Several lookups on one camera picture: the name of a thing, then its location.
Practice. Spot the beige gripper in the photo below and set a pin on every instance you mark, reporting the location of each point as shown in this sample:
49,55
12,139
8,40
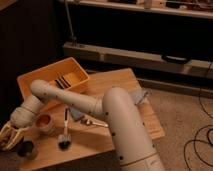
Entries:
9,137

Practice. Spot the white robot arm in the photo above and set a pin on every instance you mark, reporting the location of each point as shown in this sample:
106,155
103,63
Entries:
133,145

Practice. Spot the metal cup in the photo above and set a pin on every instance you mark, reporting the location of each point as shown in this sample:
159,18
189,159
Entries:
28,150

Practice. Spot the orange ceramic cup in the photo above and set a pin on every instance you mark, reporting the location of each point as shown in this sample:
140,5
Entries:
45,124

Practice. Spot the black and white brush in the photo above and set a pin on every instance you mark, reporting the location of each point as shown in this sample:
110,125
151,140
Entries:
64,139

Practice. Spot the wooden table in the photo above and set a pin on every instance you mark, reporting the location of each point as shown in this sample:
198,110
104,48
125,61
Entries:
86,141

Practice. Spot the grey blue sponge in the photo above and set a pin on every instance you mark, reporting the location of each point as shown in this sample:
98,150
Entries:
76,114

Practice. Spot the dark striped item in bin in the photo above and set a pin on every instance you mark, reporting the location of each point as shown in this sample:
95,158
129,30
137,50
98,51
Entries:
62,83

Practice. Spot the metal spoon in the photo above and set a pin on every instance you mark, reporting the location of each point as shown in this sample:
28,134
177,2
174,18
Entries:
89,122

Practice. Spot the yellow plastic bin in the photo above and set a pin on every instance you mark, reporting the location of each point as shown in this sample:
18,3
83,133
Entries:
69,68

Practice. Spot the metal lamp stand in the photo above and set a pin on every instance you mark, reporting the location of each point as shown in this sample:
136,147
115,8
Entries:
72,35

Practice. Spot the long grey baseboard unit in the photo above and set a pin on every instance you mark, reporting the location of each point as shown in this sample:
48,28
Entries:
137,59

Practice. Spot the black flat object on unit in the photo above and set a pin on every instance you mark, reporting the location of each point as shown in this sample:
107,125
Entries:
181,61

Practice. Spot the grey dustpan with handle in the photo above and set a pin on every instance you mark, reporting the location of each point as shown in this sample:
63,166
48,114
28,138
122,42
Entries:
138,96

